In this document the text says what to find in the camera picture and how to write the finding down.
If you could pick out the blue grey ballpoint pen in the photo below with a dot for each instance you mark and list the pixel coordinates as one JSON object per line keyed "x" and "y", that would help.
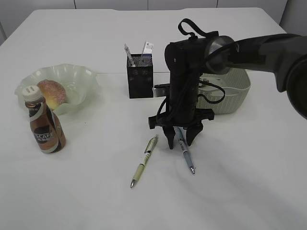
{"x": 184, "y": 148}

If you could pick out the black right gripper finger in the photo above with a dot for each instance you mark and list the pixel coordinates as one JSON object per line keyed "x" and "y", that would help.
{"x": 169, "y": 132}
{"x": 192, "y": 132}

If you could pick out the pale green wavy glass plate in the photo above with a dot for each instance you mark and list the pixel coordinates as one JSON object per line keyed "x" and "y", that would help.
{"x": 79, "y": 82}

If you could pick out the black square pen holder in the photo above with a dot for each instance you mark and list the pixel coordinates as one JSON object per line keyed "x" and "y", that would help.
{"x": 140, "y": 78}

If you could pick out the grey white ballpoint pen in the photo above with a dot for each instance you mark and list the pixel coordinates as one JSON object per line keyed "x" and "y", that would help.
{"x": 131, "y": 61}

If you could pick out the green plastic woven basket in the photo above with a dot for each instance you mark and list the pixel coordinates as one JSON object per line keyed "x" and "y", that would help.
{"x": 236, "y": 85}

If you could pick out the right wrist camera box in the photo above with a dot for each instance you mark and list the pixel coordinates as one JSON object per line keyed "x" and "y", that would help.
{"x": 161, "y": 90}

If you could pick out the clear plastic ruler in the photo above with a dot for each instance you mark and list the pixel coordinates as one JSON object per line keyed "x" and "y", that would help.
{"x": 147, "y": 49}

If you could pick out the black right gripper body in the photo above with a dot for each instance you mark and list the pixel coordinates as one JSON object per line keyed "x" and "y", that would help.
{"x": 179, "y": 108}

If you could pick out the cream green ballpoint pen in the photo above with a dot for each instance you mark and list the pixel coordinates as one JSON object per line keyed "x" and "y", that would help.
{"x": 147, "y": 153}

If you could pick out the golden sugared bread roll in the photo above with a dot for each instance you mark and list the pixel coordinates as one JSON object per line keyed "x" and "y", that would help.
{"x": 53, "y": 92}

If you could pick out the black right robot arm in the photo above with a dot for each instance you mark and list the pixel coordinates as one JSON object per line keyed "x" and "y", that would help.
{"x": 284, "y": 55}

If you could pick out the brown Nescafe coffee bottle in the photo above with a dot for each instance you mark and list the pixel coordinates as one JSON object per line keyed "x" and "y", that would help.
{"x": 44, "y": 124}

